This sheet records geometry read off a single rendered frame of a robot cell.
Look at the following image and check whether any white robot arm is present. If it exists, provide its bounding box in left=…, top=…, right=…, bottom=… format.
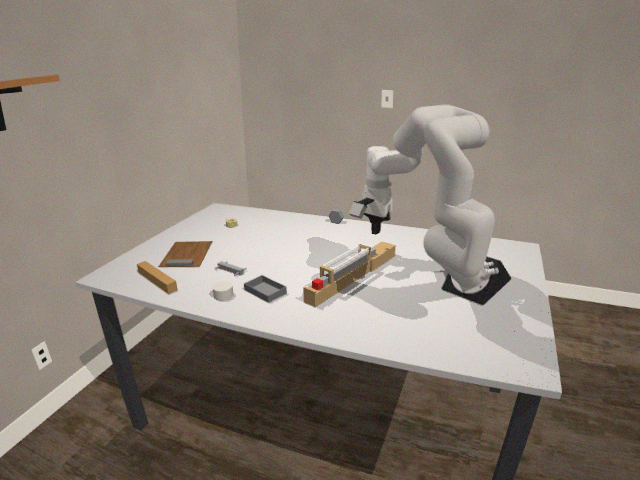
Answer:
left=366, top=105, right=499, bottom=294

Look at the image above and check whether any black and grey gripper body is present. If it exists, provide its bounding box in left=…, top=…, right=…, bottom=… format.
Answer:
left=363, top=186, right=392, bottom=218

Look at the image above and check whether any wooden batten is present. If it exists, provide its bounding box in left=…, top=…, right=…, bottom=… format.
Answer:
left=137, top=261, right=178, bottom=294

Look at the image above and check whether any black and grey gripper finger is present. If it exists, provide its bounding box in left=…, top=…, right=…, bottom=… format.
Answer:
left=364, top=213, right=377, bottom=234
left=374, top=210, right=390, bottom=235

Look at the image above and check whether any brown wooden clipboard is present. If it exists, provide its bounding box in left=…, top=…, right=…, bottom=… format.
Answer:
left=158, top=241, right=212, bottom=267

